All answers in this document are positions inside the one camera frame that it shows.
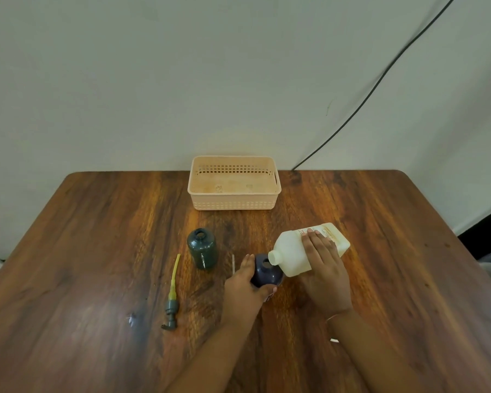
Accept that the person's right hand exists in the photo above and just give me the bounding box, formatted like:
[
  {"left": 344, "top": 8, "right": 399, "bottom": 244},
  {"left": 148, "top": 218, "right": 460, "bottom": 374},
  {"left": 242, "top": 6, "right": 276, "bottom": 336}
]
[{"left": 300, "top": 228, "right": 354, "bottom": 319}]

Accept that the person's left hand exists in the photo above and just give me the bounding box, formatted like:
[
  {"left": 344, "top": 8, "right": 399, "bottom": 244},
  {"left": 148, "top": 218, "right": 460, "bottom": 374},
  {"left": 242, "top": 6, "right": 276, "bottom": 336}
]
[{"left": 223, "top": 254, "right": 278, "bottom": 324}]

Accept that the dark blue bottle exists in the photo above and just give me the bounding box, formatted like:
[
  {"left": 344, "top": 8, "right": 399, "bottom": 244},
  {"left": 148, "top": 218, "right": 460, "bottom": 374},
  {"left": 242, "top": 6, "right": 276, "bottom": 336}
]
[{"left": 250, "top": 254, "right": 285, "bottom": 303}]

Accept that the white refill bottle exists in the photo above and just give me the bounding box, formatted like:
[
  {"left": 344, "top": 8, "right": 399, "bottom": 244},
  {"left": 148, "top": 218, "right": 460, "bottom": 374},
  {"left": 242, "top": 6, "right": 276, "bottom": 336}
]
[{"left": 268, "top": 223, "right": 351, "bottom": 278}]

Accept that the person's left forearm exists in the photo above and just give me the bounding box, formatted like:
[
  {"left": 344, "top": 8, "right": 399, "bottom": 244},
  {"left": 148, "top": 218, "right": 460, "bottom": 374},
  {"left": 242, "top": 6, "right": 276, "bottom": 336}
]
[{"left": 164, "top": 313, "right": 262, "bottom": 393}]

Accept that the person's right forearm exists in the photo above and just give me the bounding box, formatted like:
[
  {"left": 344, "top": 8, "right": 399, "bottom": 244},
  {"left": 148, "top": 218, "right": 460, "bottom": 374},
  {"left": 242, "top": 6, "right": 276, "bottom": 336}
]
[{"left": 327, "top": 310, "right": 428, "bottom": 393}]

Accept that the thin wrist bangle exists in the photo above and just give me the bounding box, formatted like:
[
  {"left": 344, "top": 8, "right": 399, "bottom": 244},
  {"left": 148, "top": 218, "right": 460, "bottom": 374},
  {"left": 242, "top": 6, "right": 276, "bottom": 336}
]
[{"left": 325, "top": 309, "right": 354, "bottom": 324}]

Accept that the dark green bottle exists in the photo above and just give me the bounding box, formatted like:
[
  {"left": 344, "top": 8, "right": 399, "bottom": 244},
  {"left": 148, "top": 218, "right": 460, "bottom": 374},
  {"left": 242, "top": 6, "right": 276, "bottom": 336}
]
[{"left": 187, "top": 228, "right": 219, "bottom": 270}]

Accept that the beige plastic basket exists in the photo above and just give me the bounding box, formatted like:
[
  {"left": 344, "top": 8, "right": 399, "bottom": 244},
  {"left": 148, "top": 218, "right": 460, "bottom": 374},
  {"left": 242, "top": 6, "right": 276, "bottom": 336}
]
[{"left": 187, "top": 155, "right": 282, "bottom": 212}]

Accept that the pump head with yellow tube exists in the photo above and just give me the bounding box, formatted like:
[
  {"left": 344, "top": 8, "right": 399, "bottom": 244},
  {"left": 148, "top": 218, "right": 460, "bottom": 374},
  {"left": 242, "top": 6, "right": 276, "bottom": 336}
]
[{"left": 161, "top": 254, "right": 181, "bottom": 331}]

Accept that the black cable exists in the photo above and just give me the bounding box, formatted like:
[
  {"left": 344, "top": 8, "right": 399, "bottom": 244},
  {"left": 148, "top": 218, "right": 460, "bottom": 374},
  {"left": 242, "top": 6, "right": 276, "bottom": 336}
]
[{"left": 291, "top": 0, "right": 459, "bottom": 171}]

